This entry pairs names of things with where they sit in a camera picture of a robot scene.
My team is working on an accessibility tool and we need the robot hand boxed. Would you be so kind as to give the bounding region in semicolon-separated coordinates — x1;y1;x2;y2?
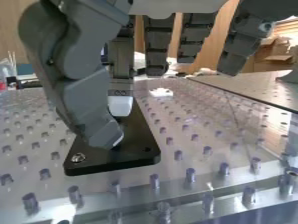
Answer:
17;0;298;150

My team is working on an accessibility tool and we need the small silver nut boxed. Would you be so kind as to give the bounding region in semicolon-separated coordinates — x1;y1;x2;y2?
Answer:
70;152;87;164

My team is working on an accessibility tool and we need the small white square plate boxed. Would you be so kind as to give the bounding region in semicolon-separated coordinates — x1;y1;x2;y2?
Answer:
149;87;174;99

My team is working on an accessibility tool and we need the black plate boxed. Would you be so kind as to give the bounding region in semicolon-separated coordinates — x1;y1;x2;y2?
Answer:
62;96;162;177

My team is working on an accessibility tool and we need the clear box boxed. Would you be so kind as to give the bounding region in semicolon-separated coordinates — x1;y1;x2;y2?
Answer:
0;75;298;224

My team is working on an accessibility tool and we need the cardboard box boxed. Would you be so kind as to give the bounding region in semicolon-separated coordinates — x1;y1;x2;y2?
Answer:
258;34;298;65

